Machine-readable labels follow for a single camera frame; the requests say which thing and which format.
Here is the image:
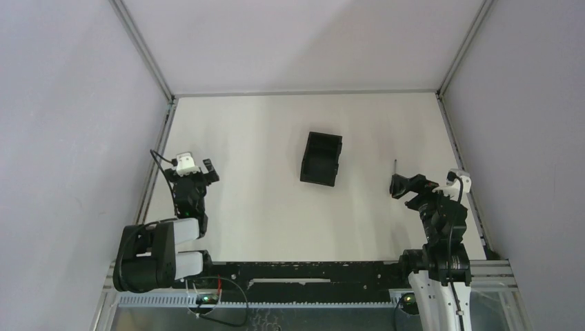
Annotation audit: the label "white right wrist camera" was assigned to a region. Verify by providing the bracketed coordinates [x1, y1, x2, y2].
[432, 169, 472, 199]

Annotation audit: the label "black looped cable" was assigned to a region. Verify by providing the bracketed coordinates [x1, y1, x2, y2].
[185, 275, 251, 328]

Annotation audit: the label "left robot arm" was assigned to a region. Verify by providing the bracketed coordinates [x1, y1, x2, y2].
[112, 154, 219, 293]

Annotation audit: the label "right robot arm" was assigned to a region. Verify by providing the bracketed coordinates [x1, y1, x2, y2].
[389, 169, 472, 330]

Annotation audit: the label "grey slotted cable duct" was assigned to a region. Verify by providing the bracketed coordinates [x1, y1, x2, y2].
[118, 291, 401, 309]

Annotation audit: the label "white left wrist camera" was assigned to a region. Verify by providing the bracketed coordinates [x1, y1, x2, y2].
[175, 152, 201, 177]

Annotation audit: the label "black mounting rail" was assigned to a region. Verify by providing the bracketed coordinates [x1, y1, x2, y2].
[204, 261, 410, 290]

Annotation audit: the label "black left camera cable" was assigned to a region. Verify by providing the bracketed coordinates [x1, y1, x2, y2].
[150, 149, 178, 206]

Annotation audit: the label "black plastic bin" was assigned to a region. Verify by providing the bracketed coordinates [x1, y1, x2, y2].
[299, 131, 342, 187]

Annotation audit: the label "left green circuit board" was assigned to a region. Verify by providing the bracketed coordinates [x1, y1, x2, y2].
[195, 294, 219, 305]

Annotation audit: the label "green circuit board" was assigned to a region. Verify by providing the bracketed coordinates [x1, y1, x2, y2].
[401, 294, 416, 305]
[195, 294, 219, 305]

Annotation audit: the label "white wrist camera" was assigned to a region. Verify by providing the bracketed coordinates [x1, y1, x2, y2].
[175, 152, 201, 177]
[432, 169, 472, 199]

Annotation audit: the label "right green circuit board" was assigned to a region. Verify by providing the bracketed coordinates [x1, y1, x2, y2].
[401, 294, 416, 305]

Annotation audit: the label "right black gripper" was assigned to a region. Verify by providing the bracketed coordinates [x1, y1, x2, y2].
[392, 172, 459, 241]

